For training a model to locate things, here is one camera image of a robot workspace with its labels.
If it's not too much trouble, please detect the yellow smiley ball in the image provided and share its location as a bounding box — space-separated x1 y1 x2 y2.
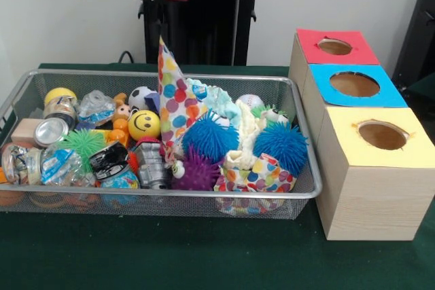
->
127 109 162 141

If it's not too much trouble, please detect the silver mesh bin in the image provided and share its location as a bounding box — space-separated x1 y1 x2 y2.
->
0 69 323 220

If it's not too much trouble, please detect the wooden box with three holes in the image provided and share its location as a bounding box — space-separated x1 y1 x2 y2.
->
288 28 435 242

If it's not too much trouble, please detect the black and white soccer ball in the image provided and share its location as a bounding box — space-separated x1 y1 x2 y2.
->
128 86 159 113

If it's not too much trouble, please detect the light blue knitted cloth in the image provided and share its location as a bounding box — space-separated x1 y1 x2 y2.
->
186 77 243 124

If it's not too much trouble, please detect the white baseball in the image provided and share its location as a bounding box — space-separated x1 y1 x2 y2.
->
235 94 265 111

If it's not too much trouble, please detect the blue spiky ball with eyes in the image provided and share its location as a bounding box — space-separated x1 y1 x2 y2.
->
181 109 241 164

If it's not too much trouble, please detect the cream knitted cloth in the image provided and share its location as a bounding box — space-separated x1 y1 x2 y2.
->
224 99 273 170

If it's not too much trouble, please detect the green spiky ball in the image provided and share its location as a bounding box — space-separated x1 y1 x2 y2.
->
60 128 107 170

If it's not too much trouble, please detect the purple spiky toy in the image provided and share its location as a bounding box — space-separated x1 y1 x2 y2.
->
171 145 224 192

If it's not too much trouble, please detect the dark green table cloth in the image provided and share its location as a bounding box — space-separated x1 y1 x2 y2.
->
0 62 435 290

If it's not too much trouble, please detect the black cable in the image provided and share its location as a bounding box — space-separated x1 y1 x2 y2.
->
117 50 137 65

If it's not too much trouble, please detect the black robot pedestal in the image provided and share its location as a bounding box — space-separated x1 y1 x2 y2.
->
130 0 275 66

